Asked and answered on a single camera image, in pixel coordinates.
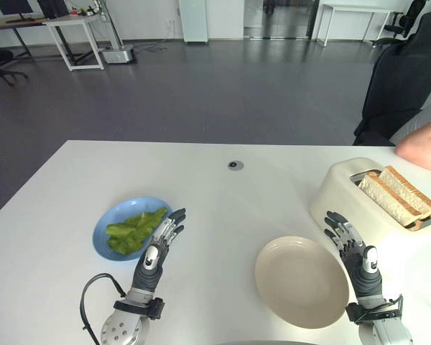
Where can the black monitor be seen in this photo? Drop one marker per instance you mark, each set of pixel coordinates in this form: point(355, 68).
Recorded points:
point(12, 7)

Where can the cream plate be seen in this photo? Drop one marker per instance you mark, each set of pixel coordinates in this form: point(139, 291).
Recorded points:
point(298, 284)

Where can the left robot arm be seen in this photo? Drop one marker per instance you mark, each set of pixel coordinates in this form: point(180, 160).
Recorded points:
point(124, 328)

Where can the bread slice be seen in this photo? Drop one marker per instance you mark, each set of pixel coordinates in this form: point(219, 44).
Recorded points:
point(404, 190)
point(384, 201)

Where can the blue plate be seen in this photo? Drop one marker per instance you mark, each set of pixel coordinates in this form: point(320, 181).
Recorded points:
point(106, 248)

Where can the green lettuce leaf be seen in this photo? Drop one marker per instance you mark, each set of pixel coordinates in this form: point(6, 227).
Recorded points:
point(129, 233)

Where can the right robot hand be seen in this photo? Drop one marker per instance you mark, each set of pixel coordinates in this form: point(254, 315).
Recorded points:
point(366, 278)

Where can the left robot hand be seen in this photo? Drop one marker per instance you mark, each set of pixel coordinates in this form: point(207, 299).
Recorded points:
point(149, 276)

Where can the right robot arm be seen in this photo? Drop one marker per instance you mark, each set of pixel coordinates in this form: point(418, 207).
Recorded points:
point(384, 328)

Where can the black office chair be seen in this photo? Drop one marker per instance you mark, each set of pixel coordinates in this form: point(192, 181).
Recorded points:
point(0, 59)
point(407, 21)
point(395, 90)

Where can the white cabinet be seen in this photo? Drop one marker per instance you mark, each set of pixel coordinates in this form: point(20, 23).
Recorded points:
point(194, 19)

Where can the cream toaster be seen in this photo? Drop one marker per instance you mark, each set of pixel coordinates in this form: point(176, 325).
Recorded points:
point(335, 196)

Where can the person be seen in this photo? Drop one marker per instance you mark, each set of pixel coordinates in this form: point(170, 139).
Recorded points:
point(422, 143)

